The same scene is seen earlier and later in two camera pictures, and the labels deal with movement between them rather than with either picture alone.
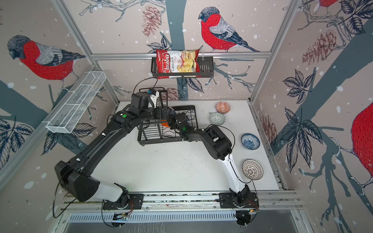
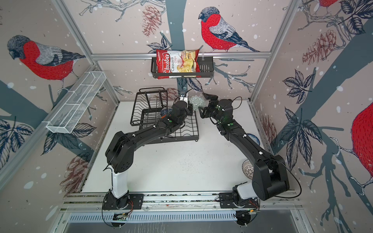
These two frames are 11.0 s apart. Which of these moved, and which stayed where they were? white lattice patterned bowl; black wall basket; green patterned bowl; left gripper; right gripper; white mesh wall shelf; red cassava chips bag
Moved: right gripper; left gripper; green patterned bowl
Stayed: red cassava chips bag; black wall basket; white lattice patterned bowl; white mesh wall shelf
